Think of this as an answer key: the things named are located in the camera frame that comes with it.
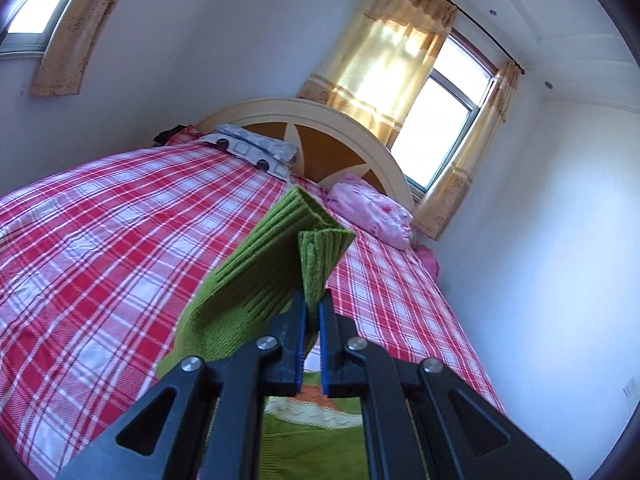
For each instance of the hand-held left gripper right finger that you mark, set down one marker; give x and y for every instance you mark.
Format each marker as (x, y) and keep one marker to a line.
(324, 345)

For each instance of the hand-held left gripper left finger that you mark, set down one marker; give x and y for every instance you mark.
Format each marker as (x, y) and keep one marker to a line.
(301, 330)

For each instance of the green knitted sweater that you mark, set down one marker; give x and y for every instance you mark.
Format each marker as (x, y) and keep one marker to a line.
(260, 270)

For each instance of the pink cloth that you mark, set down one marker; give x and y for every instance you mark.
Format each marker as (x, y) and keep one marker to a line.
(427, 260)

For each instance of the pink pillow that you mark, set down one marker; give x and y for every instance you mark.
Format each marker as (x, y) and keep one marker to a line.
(370, 210)

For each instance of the cream and orange headboard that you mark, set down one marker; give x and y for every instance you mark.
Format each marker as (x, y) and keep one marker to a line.
(325, 145)

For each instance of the grey patterned pillow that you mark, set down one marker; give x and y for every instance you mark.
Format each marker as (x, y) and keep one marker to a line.
(250, 147)

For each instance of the red plaid bed sheet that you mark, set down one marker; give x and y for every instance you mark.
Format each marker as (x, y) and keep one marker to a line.
(100, 240)

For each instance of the dark bundle beside bed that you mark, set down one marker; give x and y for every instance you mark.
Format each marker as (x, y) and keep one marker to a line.
(167, 135)

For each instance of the yellow curtain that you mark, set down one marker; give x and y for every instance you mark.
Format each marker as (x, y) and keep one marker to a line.
(75, 35)
(475, 150)
(380, 55)

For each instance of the window behind headboard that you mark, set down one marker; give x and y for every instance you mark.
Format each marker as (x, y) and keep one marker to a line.
(440, 120)

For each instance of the black curtain rod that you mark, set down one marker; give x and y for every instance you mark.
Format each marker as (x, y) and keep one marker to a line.
(465, 15)

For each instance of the side window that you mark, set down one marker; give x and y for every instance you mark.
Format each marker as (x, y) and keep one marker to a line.
(35, 15)

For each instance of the white wall socket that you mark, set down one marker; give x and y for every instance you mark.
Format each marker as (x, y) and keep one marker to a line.
(631, 389)

